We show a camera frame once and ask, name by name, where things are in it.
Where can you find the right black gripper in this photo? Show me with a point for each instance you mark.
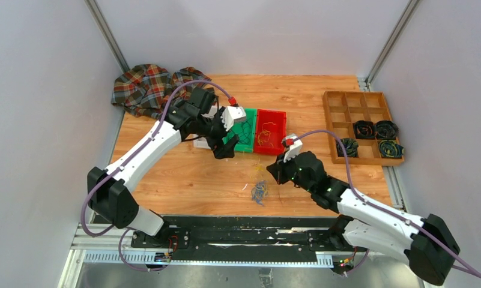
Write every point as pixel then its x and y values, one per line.
pixel 277 169

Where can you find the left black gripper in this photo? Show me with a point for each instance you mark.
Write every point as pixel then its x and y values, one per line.
pixel 224 150

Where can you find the cable ball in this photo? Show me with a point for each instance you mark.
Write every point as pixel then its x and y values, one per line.
pixel 259 192

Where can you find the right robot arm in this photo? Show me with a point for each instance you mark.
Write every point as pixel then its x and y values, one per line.
pixel 425 244

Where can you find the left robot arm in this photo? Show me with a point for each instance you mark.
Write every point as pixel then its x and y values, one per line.
pixel 110 189

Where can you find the white plastic bin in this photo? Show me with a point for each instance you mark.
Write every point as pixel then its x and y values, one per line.
pixel 201 142

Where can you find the green plastic bin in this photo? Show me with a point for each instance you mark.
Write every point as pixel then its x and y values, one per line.
pixel 245 131

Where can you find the red plastic bin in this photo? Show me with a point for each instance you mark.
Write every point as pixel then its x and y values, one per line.
pixel 270 131

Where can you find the wooden compartment tray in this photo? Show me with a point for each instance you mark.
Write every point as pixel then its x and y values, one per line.
pixel 364 130

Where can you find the plaid flannel shirt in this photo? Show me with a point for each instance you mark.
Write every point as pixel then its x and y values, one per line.
pixel 144 90

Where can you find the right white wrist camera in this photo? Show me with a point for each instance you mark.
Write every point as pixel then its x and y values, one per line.
pixel 292 145

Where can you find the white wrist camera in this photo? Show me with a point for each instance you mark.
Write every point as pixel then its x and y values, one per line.
pixel 232 115
pixel 292 145

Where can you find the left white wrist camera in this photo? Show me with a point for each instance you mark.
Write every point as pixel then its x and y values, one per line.
pixel 232 115

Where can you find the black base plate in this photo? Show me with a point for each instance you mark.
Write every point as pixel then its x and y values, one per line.
pixel 230 240

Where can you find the aluminium frame rail front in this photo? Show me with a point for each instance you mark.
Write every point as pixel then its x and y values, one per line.
pixel 92 263

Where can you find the left aluminium corner post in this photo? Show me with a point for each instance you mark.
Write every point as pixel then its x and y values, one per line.
pixel 107 33

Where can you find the aluminium corner post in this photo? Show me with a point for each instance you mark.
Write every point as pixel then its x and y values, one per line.
pixel 395 34
pixel 107 33

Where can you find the right aluminium corner post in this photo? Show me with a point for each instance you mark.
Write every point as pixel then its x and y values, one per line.
pixel 395 34

